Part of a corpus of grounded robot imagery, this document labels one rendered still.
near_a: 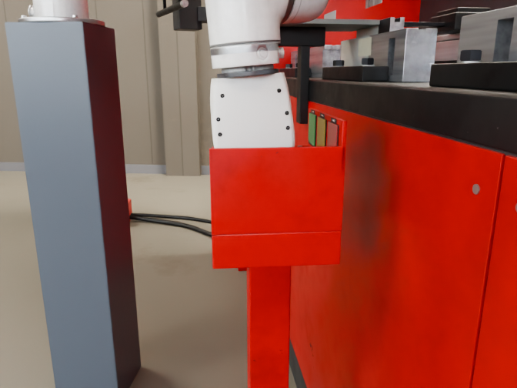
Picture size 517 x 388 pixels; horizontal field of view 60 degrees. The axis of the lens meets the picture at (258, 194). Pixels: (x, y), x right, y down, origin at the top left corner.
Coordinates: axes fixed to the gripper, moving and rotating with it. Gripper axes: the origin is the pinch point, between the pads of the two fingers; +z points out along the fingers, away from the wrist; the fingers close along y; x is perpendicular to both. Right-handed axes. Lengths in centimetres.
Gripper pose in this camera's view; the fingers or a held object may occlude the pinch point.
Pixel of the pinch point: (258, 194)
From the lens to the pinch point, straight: 58.5
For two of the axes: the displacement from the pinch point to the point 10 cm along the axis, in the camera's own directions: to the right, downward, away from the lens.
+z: 0.8, 9.6, 2.7
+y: -9.9, 1.1, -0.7
